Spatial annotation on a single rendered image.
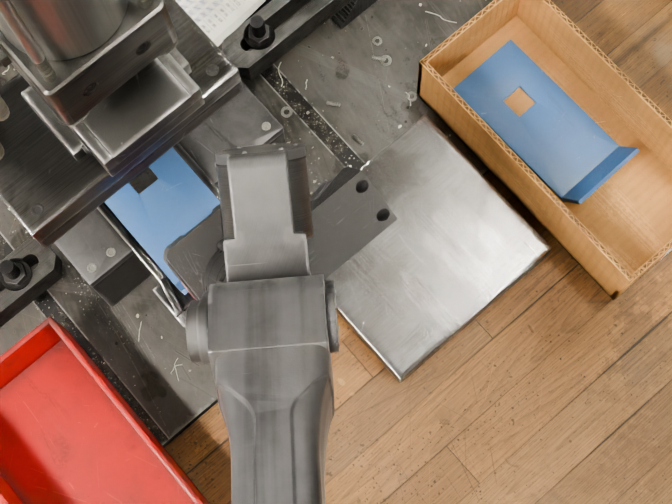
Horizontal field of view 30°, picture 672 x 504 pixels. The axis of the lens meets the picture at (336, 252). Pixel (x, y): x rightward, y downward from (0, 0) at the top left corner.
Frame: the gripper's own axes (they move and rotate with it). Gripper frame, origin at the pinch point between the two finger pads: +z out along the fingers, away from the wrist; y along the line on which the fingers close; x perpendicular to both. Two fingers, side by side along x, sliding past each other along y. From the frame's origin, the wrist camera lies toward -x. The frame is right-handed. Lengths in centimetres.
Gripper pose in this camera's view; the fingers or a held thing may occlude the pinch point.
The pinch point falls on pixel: (217, 261)
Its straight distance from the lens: 97.2
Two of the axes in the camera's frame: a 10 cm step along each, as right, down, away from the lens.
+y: -5.8, -7.6, -2.9
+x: -7.6, 6.3, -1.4
